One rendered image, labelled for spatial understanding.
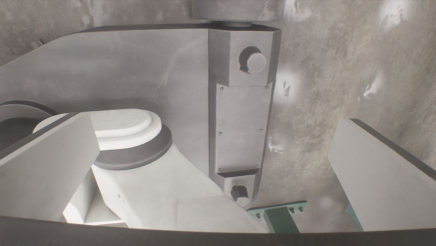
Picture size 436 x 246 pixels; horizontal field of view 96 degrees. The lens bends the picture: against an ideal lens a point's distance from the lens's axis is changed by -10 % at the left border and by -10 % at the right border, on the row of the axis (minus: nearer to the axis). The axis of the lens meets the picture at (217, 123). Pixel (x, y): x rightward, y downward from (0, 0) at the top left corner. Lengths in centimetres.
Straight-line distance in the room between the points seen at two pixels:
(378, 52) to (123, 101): 81
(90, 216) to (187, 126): 27
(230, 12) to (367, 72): 61
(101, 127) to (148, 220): 17
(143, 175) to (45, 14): 49
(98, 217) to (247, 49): 42
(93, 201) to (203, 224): 32
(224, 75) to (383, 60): 65
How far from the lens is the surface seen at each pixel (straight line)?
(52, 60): 51
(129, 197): 31
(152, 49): 45
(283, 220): 105
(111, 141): 35
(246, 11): 43
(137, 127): 35
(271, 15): 46
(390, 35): 93
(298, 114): 81
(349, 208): 138
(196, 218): 24
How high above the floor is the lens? 61
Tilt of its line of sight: 59 degrees down
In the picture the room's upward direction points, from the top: 160 degrees clockwise
